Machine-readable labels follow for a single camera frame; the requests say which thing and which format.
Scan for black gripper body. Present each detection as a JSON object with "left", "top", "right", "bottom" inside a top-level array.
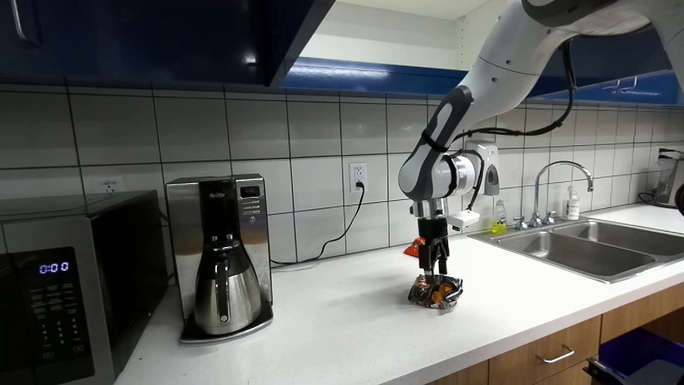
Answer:
[{"left": 419, "top": 218, "right": 450, "bottom": 274}]

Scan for black chip packet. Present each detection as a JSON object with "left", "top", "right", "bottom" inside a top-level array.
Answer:
[{"left": 408, "top": 274, "right": 465, "bottom": 310}]

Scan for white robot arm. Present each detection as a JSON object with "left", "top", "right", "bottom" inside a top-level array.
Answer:
[{"left": 399, "top": 0, "right": 684, "bottom": 288}]

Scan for orange snack packet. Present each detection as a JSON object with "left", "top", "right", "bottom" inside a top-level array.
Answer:
[{"left": 405, "top": 238, "right": 425, "bottom": 259}]

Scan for wooden lower cabinet drawers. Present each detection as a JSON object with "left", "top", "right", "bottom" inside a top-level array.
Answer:
[{"left": 432, "top": 285, "right": 684, "bottom": 385}]

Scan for blue upper cabinet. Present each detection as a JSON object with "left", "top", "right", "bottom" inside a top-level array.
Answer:
[{"left": 0, "top": 0, "right": 667, "bottom": 96}]

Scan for yellow dish soap bottle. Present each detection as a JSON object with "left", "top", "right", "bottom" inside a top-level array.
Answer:
[{"left": 487, "top": 198, "right": 509, "bottom": 235}]

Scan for white soap dispenser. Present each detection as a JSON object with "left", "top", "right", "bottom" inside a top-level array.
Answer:
[{"left": 466, "top": 141, "right": 501, "bottom": 196}]

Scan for chrome sink faucet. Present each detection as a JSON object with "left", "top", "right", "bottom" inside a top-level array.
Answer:
[{"left": 516, "top": 158, "right": 594, "bottom": 229}]

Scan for white small bottle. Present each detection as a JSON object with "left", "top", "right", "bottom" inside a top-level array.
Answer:
[{"left": 566, "top": 187, "right": 581, "bottom": 220}]

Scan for stainless steel sink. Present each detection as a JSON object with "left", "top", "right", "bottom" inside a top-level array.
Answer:
[{"left": 481, "top": 220, "right": 684, "bottom": 283}]

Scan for steel coffee carafe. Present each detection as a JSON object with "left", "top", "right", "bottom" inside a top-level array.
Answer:
[{"left": 194, "top": 234, "right": 263, "bottom": 335}]

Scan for black coffee maker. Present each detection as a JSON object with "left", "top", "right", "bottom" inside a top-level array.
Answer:
[{"left": 167, "top": 173, "right": 275, "bottom": 342}]

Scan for blue bin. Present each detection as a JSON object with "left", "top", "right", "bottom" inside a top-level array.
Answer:
[{"left": 584, "top": 329, "right": 684, "bottom": 385}]

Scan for appliance at far right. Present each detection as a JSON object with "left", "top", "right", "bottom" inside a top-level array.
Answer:
[{"left": 640, "top": 147, "right": 684, "bottom": 207}]

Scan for black microwave oven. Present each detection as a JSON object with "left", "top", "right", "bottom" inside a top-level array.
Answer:
[{"left": 0, "top": 190, "right": 170, "bottom": 385}]

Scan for black power cord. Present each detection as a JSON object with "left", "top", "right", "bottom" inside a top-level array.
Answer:
[{"left": 270, "top": 182, "right": 369, "bottom": 269}]

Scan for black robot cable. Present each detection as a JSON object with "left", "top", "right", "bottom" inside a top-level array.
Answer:
[{"left": 450, "top": 41, "right": 577, "bottom": 212}]

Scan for white wall outlet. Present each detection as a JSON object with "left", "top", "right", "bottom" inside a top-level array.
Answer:
[{"left": 348, "top": 162, "right": 369, "bottom": 190}]

